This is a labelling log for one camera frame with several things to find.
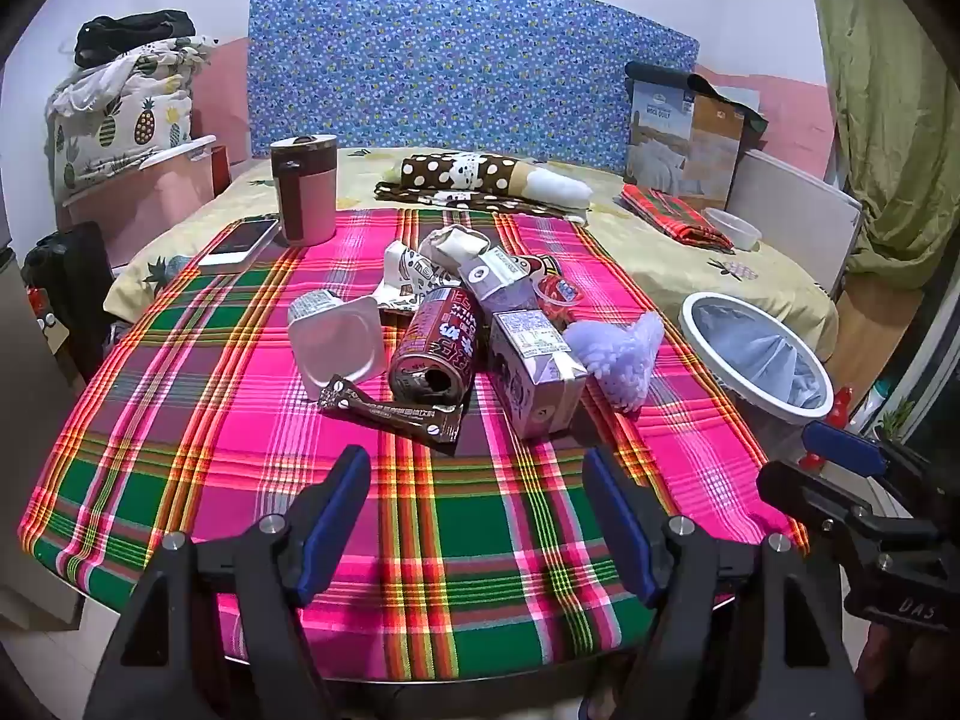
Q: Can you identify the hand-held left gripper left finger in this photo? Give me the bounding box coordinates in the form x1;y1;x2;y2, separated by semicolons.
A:
86;444;374;720

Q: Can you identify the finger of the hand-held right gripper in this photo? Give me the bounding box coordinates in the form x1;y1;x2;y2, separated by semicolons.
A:
802;420;960;511
757;461;938;563

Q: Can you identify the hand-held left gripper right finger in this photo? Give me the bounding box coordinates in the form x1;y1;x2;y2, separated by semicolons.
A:
581;446;863;720

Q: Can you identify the brown sachet wrapper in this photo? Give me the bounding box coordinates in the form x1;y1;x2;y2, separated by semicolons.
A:
317;375;470;457

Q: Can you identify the white trash bin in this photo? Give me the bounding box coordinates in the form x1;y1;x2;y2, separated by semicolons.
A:
679;291;835;425

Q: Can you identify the white yogurt cup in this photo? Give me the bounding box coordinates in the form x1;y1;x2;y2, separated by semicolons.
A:
287;289;389;402

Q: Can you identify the purple milk carton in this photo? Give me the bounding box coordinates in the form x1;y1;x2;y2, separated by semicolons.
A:
487;307;587;442

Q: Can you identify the red drink can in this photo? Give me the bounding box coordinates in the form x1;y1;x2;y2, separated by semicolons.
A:
388;286;481;404

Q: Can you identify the clear cup with red lid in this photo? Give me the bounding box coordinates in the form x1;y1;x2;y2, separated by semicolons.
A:
534;274;586;323

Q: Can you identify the white brown wrapper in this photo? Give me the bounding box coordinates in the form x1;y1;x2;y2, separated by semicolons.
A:
379;240;451;312

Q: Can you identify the small white carton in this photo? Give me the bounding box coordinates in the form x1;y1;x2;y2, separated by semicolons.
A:
461;251;548;312

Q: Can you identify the red detergent bottle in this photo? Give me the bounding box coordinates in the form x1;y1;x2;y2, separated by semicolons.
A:
799;386;856;470

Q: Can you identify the pink green plaid tablecloth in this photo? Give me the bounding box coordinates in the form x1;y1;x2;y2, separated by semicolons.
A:
19;206;811;687

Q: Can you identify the white panel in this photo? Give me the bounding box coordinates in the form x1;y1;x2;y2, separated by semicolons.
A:
726;148;863;293

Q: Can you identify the yellow pineapple print bed sheet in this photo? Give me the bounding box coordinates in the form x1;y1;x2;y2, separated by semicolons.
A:
101;146;839;361

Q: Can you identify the white bowl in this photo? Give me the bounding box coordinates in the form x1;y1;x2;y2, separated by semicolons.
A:
701;208;758;250

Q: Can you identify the white smartphone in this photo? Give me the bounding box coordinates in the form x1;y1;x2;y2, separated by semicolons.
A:
196;214;282;268

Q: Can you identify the red plaid folded cloth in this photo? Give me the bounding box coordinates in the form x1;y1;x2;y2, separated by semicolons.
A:
619;184;736;252

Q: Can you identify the pink mug with brown lid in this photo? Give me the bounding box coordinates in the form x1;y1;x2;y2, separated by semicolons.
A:
270;133;338;247

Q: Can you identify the green curtain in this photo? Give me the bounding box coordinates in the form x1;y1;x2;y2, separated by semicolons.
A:
799;0;960;290

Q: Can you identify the black backpack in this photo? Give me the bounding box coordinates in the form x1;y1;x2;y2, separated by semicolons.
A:
21;221;113;383

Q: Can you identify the red and white toy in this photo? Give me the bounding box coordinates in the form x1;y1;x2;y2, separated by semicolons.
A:
28;286;61;350

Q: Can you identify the cardboard box with printed label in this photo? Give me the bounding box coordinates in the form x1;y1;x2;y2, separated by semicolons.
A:
624;60;770;211

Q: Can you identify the brown polka dot blanket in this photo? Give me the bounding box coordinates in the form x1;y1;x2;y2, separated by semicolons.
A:
373;151;593;224

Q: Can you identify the pink storage box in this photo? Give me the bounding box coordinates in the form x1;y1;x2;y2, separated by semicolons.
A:
60;135;230;263

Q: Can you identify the pineapple print bundle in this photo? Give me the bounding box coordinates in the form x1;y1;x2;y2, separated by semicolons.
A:
46;36;218;192

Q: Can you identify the blue floral headboard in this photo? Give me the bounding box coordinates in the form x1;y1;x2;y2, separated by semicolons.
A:
247;0;702;173

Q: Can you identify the black bag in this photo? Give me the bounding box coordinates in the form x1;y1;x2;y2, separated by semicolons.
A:
75;10;196;67

